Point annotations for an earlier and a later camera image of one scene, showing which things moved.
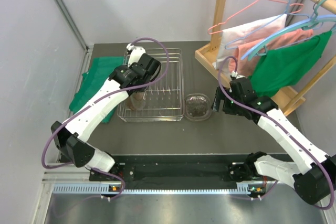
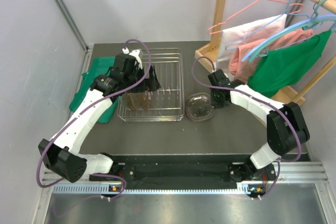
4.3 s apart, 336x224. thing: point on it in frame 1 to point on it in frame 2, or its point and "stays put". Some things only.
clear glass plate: x=140 y=100 to x=147 y=99
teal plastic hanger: x=315 y=22 stays put
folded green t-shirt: x=99 y=72 stays put
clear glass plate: x=198 y=107 stays put
